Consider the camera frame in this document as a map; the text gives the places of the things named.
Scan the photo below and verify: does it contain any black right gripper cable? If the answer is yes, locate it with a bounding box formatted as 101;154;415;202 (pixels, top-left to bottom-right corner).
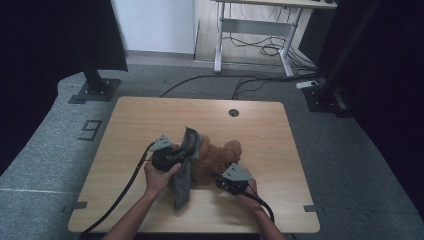
244;184;276;224

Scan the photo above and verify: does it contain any black curtain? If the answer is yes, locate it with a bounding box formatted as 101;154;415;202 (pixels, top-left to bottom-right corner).
0;0;129;176
316;0;424;221

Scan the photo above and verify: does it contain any dark tape floor marking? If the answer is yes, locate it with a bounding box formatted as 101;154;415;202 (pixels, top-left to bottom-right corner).
77;119;103;142

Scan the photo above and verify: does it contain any person's left hand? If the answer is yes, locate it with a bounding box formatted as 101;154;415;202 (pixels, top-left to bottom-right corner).
143;161;182;198

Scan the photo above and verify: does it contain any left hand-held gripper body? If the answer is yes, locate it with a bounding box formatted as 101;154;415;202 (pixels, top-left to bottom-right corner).
149;134;183;173

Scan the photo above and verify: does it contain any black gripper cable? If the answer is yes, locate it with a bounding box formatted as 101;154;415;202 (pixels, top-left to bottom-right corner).
244;184;276;224
77;142;156;240

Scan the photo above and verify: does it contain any forked black floor cable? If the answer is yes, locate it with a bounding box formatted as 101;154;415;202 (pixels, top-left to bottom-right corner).
231;75;318;101

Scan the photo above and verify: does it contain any grey tape strip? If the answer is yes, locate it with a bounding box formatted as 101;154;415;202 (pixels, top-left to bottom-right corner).
62;200;89;214
303;204;325;215

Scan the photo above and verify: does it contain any white power strip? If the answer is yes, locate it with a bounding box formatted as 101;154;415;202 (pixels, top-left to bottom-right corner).
295;80;320;90

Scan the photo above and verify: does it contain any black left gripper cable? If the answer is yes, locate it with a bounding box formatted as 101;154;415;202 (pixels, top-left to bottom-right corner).
77;142;156;240

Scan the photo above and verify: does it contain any person's right hand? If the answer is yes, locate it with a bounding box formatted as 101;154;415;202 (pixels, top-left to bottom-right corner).
237;177;265;214

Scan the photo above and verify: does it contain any white metal desk frame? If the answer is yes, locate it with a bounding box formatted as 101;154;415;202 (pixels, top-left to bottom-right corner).
213;0;338;78

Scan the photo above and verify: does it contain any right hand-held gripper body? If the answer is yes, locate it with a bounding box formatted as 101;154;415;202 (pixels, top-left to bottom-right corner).
214;162;254;196

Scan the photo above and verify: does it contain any brown teddy bear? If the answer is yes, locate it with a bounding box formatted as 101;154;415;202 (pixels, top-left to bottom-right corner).
173;134;243;186

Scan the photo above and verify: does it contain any tangle of black cables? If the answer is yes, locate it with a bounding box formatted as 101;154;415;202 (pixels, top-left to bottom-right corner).
222;33;318;69

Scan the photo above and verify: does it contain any black stand with base plate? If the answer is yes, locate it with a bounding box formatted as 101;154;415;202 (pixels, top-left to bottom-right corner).
301;0;384;118
68;61;121;105

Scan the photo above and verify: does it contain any grey felt cloth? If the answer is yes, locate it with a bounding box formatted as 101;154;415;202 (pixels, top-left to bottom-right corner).
171;126;204;212

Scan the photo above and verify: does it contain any long black floor cable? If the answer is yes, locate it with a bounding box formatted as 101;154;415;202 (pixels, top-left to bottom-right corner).
159;73;318;99

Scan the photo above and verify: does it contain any black computer tower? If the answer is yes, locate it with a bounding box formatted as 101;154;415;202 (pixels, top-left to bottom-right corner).
297;8;332;66

